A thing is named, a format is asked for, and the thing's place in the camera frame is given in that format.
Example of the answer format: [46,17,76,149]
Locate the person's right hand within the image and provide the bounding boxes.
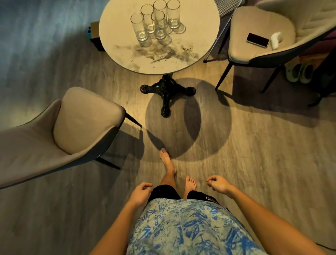
[206,175,234,196]

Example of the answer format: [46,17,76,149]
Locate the person's left hand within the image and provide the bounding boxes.
[128,182,153,208]

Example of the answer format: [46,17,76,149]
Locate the person's left forearm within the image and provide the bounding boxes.
[89,201,144,255]

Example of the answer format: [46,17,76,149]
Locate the person's right forearm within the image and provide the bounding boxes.
[227,185,327,255]

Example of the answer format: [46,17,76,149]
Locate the black shorts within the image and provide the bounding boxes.
[148,184,230,212]

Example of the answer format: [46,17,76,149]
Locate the person's right leg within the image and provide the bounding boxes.
[183,176,197,199]

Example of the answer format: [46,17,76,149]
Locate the person's leg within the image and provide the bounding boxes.
[159,148,178,190]
[183,176,197,199]

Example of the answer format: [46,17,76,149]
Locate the person's left leg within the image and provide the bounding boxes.
[159,148,178,190]

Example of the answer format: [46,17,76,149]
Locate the blue patterned shirt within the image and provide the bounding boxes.
[127,198,269,255]

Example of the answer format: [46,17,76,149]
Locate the beige upholstered chair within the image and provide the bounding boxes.
[0,86,143,190]
[215,0,336,94]

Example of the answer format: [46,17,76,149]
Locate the pale green slipper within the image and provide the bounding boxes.
[285,61,303,83]
[300,63,316,85]

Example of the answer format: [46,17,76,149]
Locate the black smartphone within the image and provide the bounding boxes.
[246,33,270,49]

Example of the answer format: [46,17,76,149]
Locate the small white plastic device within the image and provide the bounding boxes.
[270,32,283,50]

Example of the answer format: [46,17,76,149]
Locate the tall clear drinking glass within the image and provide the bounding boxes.
[167,0,182,29]
[140,4,155,34]
[130,13,149,42]
[151,10,167,40]
[153,0,168,24]

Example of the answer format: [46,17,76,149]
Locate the brown cardboard box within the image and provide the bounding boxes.
[87,21,106,52]

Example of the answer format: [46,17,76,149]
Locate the checkered cloth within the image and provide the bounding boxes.
[214,0,246,18]

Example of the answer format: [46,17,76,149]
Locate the dark furniture frame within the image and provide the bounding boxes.
[307,32,336,108]

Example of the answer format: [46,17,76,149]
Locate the round marble pedestal table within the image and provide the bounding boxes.
[99,0,220,118]

